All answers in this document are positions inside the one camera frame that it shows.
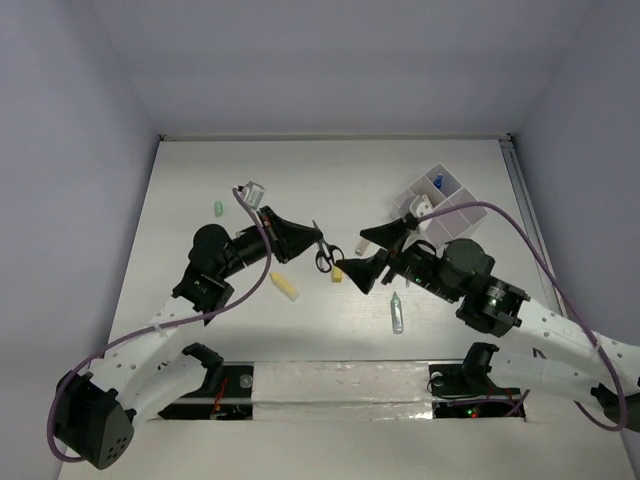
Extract grey white eraser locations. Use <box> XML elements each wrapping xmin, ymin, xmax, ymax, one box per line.
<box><xmin>354</xmin><ymin>238</ymin><xmax>370</xmax><ymax>256</ymax></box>

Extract clear green tube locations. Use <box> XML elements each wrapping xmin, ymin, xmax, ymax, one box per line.
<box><xmin>390</xmin><ymin>292</ymin><xmax>404</xmax><ymax>334</ymax></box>

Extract white divided organizer tray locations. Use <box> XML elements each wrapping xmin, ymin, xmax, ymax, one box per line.
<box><xmin>393</xmin><ymin>162</ymin><xmax>489</xmax><ymax>256</ymax></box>

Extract yellow binder clip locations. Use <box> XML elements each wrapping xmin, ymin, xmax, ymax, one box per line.
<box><xmin>331</xmin><ymin>267</ymin><xmax>343</xmax><ymax>283</ymax></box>

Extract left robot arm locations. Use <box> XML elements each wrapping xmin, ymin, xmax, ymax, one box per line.
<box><xmin>47</xmin><ymin>206</ymin><xmax>323</xmax><ymax>470</ymax></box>

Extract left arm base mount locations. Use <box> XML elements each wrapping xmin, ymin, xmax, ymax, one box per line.
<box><xmin>158</xmin><ymin>343</ymin><xmax>254</xmax><ymax>421</ymax></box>

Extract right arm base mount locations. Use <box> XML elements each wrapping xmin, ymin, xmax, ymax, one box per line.
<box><xmin>426</xmin><ymin>342</ymin><xmax>526</xmax><ymax>420</ymax></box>

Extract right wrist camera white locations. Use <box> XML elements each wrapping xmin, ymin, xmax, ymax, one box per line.
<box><xmin>408</xmin><ymin>195</ymin><xmax>433</xmax><ymax>219</ymax></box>

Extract black handled scissors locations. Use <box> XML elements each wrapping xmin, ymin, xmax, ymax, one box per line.
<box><xmin>312</xmin><ymin>221</ymin><xmax>344</xmax><ymax>273</ymax></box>

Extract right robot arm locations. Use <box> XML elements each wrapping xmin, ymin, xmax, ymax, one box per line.
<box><xmin>337</xmin><ymin>216</ymin><xmax>639</xmax><ymax>431</ymax></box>

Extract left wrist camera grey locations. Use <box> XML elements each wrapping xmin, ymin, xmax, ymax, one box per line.
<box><xmin>233</xmin><ymin>181</ymin><xmax>266</xmax><ymax>210</ymax></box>

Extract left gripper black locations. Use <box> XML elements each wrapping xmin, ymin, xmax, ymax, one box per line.
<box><xmin>217</xmin><ymin>206</ymin><xmax>322</xmax><ymax>279</ymax></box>

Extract silver taped rail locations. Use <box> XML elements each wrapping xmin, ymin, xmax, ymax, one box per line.
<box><xmin>251</xmin><ymin>361</ymin><xmax>433</xmax><ymax>422</ymax></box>

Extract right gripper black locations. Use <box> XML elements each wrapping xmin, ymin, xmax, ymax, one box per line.
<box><xmin>334</xmin><ymin>217</ymin><xmax>461</xmax><ymax>304</ymax></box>

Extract green eraser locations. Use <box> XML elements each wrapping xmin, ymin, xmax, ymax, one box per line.
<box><xmin>214</xmin><ymin>201</ymin><xmax>224</xmax><ymax>217</ymax></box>

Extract yellow white glue stick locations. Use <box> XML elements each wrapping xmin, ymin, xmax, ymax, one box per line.
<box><xmin>269</xmin><ymin>272</ymin><xmax>300</xmax><ymax>302</ymax></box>

